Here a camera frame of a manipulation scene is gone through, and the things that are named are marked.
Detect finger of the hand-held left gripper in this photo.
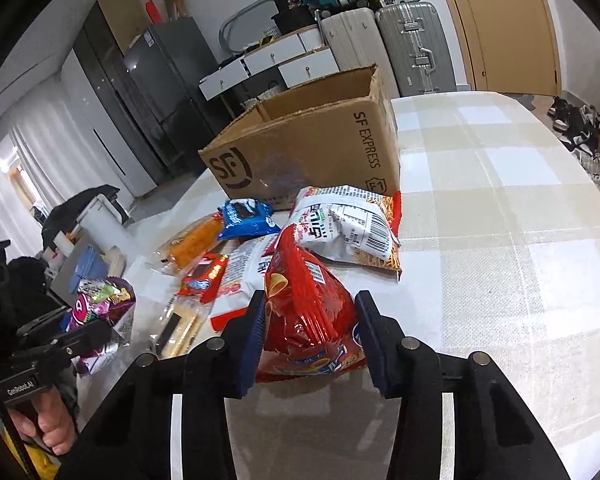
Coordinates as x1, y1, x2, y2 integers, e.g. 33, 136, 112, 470
65, 317, 113, 361

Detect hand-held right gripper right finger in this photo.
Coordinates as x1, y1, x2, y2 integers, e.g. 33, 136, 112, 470
354, 290, 573, 480

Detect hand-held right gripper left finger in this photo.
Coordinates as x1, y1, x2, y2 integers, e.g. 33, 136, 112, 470
55, 290, 267, 480

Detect purple snack bag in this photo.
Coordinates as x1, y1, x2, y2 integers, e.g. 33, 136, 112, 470
70, 276, 137, 376

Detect red chip bag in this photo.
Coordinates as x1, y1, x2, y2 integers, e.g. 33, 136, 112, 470
255, 223, 368, 383

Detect white and red snack bag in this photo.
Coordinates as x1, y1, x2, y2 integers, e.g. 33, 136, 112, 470
210, 234, 286, 333

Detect orange cake packet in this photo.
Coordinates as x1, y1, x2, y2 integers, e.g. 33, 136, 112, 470
155, 214, 228, 276

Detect brown cardboard box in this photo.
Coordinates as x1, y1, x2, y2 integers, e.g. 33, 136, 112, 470
198, 64, 401, 211

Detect person's left hand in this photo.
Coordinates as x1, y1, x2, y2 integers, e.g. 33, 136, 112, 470
7, 389, 79, 457

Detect clear cracker sandwich packet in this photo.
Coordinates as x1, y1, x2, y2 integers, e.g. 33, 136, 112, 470
150, 292, 218, 358

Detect orange striped snack packet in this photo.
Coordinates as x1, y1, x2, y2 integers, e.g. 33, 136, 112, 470
325, 191, 403, 281

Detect small red snack packet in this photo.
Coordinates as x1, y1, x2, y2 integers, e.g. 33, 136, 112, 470
178, 253, 229, 303

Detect dark cloth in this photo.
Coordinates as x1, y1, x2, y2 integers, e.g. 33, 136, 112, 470
0, 241, 68, 331

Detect white appliance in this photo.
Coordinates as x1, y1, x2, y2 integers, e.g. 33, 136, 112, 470
75, 195, 126, 241

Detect white barcode noodle packet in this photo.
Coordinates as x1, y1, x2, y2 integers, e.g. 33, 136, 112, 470
289, 186, 401, 263

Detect blue cookie packet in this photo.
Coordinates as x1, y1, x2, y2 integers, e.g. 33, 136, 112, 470
216, 199, 275, 241

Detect beige checkered tablecloth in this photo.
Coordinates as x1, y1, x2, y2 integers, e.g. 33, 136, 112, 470
75, 91, 600, 480

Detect white curtain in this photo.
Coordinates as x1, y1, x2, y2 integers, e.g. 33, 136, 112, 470
0, 80, 81, 251

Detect white tall cabinet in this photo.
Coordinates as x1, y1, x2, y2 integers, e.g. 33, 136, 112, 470
60, 50, 156, 198

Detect black tall cabinet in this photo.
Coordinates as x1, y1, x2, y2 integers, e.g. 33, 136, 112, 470
74, 1, 168, 181

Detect dark grey refrigerator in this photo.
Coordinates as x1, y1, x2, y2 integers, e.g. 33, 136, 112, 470
122, 17, 221, 171

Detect white drawer cabinet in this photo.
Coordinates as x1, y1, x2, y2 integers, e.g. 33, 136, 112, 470
198, 25, 341, 101

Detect pile of dark shoes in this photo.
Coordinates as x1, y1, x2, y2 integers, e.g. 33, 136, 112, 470
545, 95, 600, 156

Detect silver suitcase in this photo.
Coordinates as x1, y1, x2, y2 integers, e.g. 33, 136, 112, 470
375, 1, 456, 97

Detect beige suitcase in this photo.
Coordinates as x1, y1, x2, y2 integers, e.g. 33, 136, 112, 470
320, 7, 401, 101

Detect grey hoop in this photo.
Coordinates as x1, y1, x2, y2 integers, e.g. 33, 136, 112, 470
219, 0, 281, 53

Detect black bag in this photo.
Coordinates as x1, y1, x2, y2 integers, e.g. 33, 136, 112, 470
270, 0, 313, 31

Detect wooden door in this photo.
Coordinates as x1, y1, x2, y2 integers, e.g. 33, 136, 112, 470
430, 0, 563, 97

